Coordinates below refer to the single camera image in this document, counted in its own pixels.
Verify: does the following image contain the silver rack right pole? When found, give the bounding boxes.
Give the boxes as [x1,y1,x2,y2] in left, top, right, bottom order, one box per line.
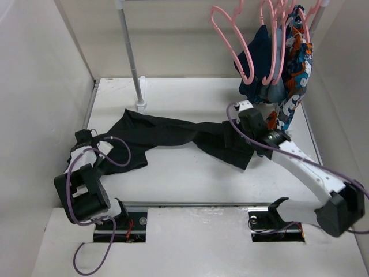
[307,0,330,35]

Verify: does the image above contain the black trousers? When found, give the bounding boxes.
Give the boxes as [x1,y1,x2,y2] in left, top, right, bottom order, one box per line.
[99,110,254,175]

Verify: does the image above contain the empty pink hanger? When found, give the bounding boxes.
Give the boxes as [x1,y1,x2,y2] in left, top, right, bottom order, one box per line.
[210,0,256,85]

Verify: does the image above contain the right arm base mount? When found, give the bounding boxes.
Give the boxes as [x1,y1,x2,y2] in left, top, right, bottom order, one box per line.
[247,197,305,242]

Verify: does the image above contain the patterned orange teal garment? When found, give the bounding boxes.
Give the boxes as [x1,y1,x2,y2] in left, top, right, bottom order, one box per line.
[266,23,314,132]

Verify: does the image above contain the grey blue hanging garment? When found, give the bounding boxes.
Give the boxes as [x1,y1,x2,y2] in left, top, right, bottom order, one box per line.
[259,28,286,103]

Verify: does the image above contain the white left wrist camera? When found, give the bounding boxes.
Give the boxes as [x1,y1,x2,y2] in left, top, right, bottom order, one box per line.
[97,141,114,159]

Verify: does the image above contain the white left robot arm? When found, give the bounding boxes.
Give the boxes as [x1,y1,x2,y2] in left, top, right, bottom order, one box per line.
[54,129,131,229]

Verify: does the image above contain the white rack left foot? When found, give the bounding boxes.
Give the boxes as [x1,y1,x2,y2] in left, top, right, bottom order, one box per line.
[134,76,147,114]

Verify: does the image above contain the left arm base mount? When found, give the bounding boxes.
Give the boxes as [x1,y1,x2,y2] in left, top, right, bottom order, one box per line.
[93,209,148,243]

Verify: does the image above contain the silver rack left pole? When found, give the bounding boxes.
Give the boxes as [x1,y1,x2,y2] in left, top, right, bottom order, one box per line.
[116,0,145,105]

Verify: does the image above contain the navy blue hanging garment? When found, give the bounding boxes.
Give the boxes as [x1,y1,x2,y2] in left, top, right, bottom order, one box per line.
[239,25,272,103]

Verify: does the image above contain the silver rack pole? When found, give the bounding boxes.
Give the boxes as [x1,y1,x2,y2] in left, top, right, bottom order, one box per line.
[307,0,330,35]
[116,0,145,105]

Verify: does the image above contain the metal rail strip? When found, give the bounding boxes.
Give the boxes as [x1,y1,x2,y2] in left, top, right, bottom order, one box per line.
[123,200,271,208]

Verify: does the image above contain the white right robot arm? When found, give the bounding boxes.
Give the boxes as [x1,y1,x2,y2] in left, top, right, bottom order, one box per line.
[229,107,368,237]

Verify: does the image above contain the pink hanger with navy garment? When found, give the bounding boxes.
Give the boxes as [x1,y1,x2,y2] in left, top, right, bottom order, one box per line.
[259,0,286,85]

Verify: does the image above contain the pink hanger with patterned garment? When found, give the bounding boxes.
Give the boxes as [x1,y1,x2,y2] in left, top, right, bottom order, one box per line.
[285,1,317,43]

